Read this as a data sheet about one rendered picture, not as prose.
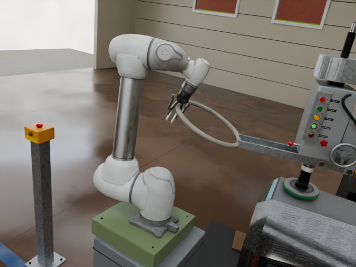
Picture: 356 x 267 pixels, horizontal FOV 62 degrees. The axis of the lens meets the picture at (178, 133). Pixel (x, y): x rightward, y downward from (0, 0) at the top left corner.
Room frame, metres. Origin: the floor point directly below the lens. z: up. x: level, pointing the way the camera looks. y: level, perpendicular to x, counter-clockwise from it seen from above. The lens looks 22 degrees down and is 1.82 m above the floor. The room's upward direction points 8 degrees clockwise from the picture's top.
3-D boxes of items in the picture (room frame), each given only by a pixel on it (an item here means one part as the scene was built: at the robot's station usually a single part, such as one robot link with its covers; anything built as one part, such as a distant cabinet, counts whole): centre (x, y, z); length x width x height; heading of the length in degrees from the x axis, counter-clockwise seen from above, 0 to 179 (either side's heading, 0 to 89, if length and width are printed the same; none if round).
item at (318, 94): (1.60, -0.74, 1.39); 0.08 x 0.03 x 0.28; 78
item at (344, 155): (1.55, -0.93, 1.22); 0.15 x 0.10 x 0.15; 78
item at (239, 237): (2.14, -0.67, 0.02); 0.25 x 0.10 x 0.01; 165
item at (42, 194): (1.64, 0.83, 0.54); 0.20 x 0.20 x 1.09; 65
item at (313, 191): (1.70, -0.83, 0.89); 0.21 x 0.21 x 0.01
